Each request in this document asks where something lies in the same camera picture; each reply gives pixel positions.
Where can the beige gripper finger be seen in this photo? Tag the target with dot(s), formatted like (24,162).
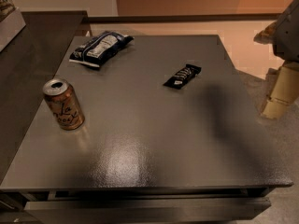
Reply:
(283,92)

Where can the black rxbar chocolate bar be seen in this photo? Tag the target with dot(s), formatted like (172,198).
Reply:
(183,76)

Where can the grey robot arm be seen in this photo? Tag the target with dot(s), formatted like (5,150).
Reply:
(283,35)

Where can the grey drawer front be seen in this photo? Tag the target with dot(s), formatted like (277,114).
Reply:
(147,211)

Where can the dark blue chip bag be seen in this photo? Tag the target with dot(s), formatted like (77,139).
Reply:
(100,49)

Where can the orange LaCroix soda can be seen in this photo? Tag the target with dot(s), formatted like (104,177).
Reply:
(63,103)

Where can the grey box at left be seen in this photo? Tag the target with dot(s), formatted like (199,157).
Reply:
(11,22)

